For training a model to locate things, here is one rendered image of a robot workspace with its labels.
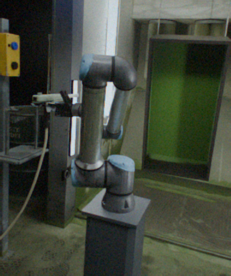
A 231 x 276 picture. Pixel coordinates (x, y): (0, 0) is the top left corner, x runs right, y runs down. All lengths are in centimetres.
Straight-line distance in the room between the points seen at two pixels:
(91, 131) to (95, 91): 21
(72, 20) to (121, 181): 130
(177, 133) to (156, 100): 40
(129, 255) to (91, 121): 74
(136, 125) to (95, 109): 254
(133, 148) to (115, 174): 218
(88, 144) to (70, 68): 100
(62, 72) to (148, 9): 165
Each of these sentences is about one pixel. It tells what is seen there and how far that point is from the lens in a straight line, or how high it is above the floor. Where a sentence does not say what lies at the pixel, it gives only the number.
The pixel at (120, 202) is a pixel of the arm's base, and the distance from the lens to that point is 158.
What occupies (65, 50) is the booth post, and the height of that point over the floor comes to 149.
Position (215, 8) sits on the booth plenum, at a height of 208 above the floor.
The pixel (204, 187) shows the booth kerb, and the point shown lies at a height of 10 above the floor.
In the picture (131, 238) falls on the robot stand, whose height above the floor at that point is 55.
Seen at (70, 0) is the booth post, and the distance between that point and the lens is 233.
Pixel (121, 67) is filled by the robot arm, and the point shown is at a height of 140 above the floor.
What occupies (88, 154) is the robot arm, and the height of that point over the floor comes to 96.
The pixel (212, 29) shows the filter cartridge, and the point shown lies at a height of 187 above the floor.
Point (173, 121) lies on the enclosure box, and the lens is 284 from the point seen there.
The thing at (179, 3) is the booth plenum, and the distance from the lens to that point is 355.
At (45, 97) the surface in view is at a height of 119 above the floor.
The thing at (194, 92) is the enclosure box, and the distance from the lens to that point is 274.
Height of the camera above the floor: 141
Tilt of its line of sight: 10 degrees down
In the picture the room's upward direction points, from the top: 4 degrees clockwise
